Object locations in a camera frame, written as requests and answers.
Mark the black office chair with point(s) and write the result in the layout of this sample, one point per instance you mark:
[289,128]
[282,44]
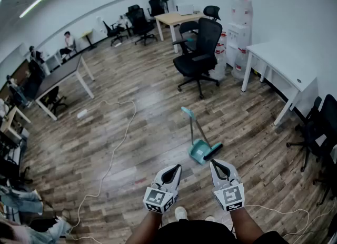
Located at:
[316,129]
[188,27]
[329,179]
[156,5]
[54,99]
[114,30]
[140,23]

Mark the long ceiling light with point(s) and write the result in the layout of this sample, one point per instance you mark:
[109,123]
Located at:
[35,4]

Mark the person's black clothing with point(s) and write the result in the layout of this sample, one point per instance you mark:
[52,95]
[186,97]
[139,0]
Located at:
[197,233]

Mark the small yellow table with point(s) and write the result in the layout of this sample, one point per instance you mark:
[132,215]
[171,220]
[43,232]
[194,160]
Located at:
[87,34]

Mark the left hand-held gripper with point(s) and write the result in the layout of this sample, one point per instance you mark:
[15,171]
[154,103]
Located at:
[158,198]

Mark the dark table with white legs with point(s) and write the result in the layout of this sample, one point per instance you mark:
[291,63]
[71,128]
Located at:
[60,71]

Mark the light wooden desk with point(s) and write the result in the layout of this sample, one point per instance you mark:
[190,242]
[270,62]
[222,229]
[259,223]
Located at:
[173,17]

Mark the low white desk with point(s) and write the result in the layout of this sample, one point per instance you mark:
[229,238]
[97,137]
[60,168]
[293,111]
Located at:
[51,59]

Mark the teal dustpan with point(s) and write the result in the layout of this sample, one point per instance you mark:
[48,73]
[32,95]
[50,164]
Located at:
[198,150]

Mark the black mesh chair with headrest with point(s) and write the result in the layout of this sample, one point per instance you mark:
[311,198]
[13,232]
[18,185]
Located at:
[208,40]

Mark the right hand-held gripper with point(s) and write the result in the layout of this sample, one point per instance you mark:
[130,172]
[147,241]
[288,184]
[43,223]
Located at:
[229,196]

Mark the person's right white shoe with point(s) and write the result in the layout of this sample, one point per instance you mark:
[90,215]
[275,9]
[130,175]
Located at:
[209,218]

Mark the white water dispenser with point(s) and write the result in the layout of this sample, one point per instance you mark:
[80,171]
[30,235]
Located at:
[237,40]

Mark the large clear water bottle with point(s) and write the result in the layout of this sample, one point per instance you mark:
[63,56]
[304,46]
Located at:
[218,70]
[222,41]
[240,63]
[241,11]

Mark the person's left forearm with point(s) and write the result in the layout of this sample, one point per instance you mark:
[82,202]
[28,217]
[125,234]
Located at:
[143,227]

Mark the person's white shoe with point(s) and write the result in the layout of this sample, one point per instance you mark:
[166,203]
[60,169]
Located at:
[181,213]
[209,218]

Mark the teal broom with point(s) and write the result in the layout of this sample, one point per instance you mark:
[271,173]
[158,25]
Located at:
[213,150]

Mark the white box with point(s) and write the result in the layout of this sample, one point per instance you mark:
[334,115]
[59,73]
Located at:
[185,9]

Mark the person's right forearm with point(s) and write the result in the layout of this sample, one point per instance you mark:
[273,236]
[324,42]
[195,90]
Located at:
[247,224]

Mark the person's left white shoe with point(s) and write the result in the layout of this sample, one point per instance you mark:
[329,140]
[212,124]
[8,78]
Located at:
[181,213]

